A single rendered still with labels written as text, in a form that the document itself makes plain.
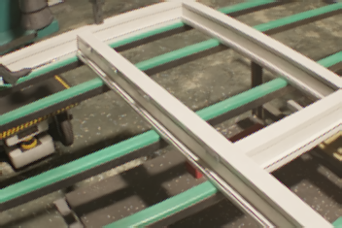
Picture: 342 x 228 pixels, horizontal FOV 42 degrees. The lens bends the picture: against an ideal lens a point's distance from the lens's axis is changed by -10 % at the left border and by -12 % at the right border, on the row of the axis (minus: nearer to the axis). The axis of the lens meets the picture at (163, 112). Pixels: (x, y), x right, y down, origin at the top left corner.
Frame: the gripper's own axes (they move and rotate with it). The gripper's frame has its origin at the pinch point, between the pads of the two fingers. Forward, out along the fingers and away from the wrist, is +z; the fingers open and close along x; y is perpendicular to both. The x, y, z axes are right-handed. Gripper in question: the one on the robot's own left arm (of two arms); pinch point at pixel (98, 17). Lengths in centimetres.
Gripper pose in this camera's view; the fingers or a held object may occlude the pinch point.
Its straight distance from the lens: 170.2
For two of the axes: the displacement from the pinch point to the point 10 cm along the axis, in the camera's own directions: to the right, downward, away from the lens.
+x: -5.0, -4.3, 7.5
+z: 1.0, 8.4, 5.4
